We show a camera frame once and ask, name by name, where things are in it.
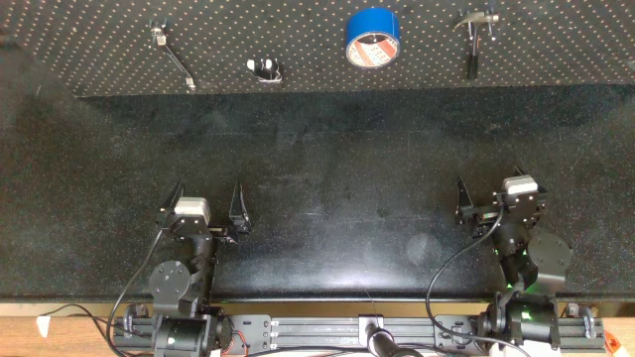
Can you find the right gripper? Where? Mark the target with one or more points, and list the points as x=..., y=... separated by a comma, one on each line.
x=518, y=208

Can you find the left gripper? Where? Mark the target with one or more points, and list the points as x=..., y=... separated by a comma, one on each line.
x=191, y=228

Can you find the hammer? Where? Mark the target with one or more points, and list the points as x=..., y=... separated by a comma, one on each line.
x=473, y=59

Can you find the pliers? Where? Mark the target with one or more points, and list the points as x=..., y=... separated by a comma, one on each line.
x=263, y=72

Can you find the wrench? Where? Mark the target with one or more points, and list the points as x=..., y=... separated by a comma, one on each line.
x=173, y=57

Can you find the roll of blue tape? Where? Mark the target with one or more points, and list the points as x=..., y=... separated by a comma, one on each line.
x=372, y=25

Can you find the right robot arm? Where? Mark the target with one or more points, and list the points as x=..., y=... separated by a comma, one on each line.
x=548, y=258

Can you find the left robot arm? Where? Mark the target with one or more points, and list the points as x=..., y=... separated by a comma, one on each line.
x=171, y=282

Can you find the black pegboard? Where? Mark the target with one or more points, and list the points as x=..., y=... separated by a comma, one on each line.
x=317, y=49

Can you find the metal hook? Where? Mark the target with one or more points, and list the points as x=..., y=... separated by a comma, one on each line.
x=491, y=35
x=278, y=79
x=161, y=22

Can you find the white paper scrap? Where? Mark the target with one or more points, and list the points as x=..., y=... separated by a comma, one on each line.
x=43, y=324

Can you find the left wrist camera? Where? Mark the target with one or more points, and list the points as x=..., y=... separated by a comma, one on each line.
x=192, y=208

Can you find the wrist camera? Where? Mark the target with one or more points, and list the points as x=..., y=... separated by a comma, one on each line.
x=520, y=185
x=192, y=208

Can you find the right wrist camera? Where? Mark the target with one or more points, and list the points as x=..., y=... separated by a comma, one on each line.
x=520, y=185

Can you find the mounting rail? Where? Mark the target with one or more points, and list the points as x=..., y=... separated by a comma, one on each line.
x=317, y=332

